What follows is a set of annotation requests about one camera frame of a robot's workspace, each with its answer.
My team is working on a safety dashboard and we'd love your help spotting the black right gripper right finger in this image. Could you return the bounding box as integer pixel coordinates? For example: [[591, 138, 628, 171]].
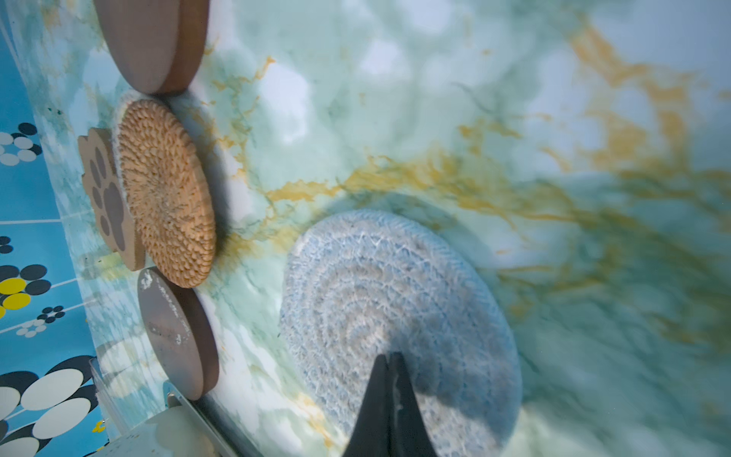
[[389, 352, 437, 457]]

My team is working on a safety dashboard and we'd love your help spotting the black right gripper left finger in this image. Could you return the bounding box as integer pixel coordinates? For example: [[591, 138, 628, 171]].
[[343, 354, 392, 457]]

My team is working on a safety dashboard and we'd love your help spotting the blue woven round coaster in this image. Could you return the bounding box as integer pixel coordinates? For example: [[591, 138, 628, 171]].
[[280, 209, 523, 456]]

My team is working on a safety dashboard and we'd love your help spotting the rusty brown round coaster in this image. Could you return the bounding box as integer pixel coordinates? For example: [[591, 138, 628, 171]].
[[137, 267, 220, 401]]

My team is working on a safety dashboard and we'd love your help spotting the tan rattan round coaster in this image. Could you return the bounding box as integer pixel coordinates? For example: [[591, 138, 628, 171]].
[[112, 91, 217, 289]]

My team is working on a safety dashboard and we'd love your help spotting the paw print cork coaster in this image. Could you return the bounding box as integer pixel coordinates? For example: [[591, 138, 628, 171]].
[[78, 129, 145, 272]]

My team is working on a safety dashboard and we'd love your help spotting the dark brown round wooden coaster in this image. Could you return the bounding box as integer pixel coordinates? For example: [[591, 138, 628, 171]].
[[94, 0, 211, 96]]

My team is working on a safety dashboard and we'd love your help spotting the metal serving tray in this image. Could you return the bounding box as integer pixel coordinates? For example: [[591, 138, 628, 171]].
[[89, 357, 241, 456]]

